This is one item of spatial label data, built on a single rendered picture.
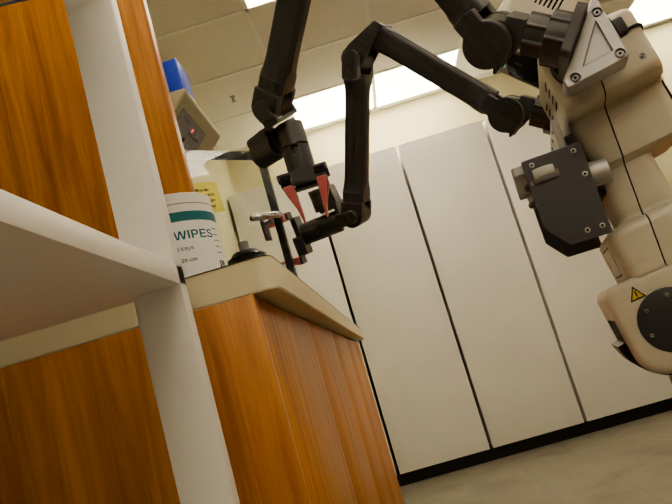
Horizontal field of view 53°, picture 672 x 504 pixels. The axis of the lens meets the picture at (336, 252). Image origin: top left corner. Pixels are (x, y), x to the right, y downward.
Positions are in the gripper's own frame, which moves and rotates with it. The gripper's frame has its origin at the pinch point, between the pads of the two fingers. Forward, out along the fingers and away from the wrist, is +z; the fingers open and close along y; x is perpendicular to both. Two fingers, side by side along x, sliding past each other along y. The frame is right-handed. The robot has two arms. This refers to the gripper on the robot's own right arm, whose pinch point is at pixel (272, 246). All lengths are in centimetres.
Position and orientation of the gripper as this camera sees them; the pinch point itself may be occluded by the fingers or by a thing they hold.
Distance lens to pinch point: 180.5
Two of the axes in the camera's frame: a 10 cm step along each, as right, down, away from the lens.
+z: -9.2, 3.5, 2.1
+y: -3.6, -9.3, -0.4
